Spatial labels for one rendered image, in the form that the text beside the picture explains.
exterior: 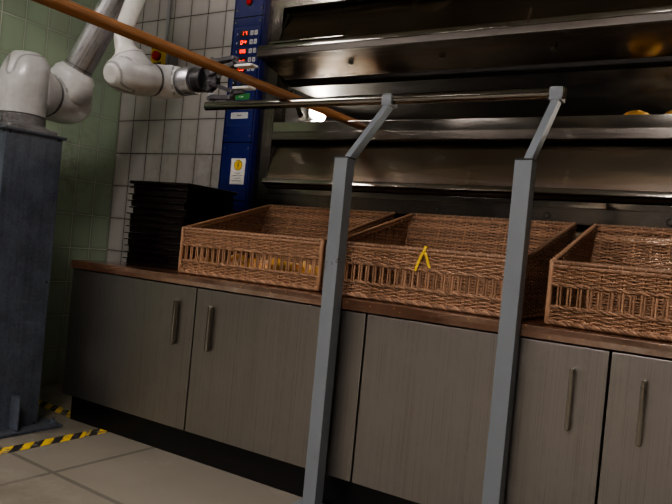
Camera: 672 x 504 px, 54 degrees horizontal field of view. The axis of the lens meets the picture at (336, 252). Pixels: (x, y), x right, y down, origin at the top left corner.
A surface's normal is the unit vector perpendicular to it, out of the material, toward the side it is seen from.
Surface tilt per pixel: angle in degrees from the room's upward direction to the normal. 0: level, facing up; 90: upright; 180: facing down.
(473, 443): 90
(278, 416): 90
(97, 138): 90
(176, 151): 90
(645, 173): 70
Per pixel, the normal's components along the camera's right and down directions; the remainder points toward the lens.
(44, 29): 0.85, 0.08
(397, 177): -0.46, -0.38
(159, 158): -0.52, -0.04
